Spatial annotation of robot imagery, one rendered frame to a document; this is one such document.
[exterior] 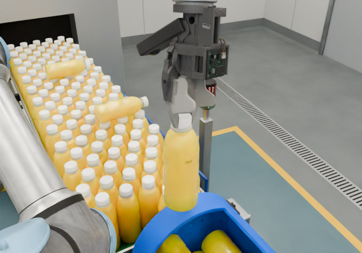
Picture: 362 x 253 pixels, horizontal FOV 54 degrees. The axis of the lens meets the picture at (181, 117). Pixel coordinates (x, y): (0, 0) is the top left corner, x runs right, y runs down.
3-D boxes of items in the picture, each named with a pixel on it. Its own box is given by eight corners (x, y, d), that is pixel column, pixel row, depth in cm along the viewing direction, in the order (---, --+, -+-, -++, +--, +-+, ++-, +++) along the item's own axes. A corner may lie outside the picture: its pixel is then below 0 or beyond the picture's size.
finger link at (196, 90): (210, 128, 64) (208, 80, 60) (185, 120, 68) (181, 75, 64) (220, 121, 66) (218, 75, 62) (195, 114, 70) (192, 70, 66)
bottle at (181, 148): (159, 196, 76) (157, 119, 68) (189, 187, 79) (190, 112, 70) (172, 217, 70) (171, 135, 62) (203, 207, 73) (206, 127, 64)
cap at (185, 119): (167, 121, 67) (167, 113, 66) (186, 118, 68) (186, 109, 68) (175, 131, 64) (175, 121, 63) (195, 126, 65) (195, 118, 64)
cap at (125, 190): (136, 192, 103) (135, 187, 103) (125, 199, 101) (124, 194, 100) (127, 185, 106) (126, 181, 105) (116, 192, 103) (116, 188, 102)
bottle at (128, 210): (146, 234, 113) (143, 191, 103) (129, 247, 109) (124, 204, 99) (132, 223, 117) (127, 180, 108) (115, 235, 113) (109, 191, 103)
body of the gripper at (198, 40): (202, 85, 56) (206, 5, 52) (161, 77, 61) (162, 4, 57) (228, 78, 62) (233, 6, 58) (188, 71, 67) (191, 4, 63)
